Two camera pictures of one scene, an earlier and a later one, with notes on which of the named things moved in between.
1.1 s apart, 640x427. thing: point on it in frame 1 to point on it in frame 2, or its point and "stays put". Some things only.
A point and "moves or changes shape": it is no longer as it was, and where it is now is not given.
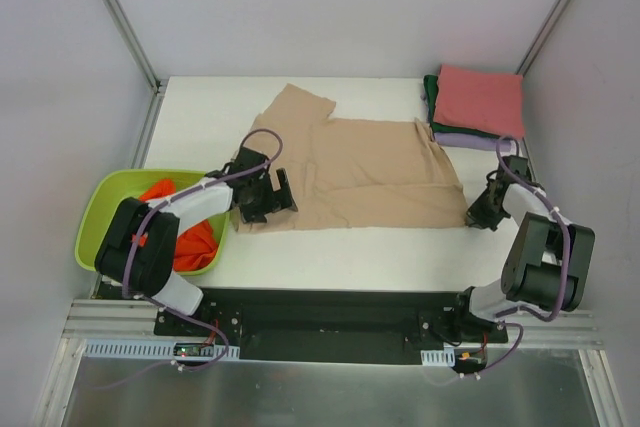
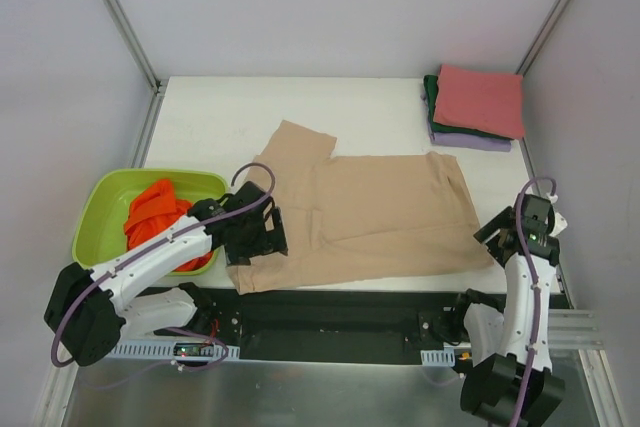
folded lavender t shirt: [476, 142] stays put
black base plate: [321, 326] stays put
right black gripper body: [486, 205] to [495, 235]
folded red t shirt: [480, 100] stays put
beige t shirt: [355, 174] moves or changes shape
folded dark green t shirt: [430, 84] stays put
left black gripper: [270, 195] to [267, 239]
